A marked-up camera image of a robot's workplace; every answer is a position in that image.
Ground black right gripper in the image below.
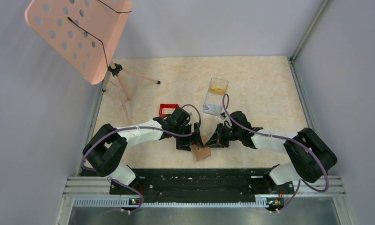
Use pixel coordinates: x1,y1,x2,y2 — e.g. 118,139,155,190
205,122,242,148

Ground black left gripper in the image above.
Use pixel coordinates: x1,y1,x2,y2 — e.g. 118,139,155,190
173,122,204,151

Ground brown leather card holder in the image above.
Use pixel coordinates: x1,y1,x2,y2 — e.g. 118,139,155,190
191,145,211,162

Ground clear acrylic card box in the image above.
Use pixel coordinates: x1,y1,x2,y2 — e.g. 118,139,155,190
203,77,229,116

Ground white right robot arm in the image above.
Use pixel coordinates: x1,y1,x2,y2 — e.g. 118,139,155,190
205,111,337,193

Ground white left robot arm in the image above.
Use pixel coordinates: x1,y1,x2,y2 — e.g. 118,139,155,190
83,107,204,194

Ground silver VIP card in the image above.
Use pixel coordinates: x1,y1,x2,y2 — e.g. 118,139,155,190
204,104,222,113

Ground gold VIP card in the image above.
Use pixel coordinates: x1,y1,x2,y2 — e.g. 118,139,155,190
209,84,227,95

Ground red plastic box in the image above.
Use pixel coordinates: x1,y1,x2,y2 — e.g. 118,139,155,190
159,103,179,117

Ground pink perforated music stand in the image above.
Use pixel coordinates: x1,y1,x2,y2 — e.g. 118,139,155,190
24,0,161,115

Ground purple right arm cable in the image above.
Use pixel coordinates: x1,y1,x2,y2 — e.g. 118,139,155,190
222,93,330,215

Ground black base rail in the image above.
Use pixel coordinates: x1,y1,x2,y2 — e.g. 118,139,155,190
80,167,303,204

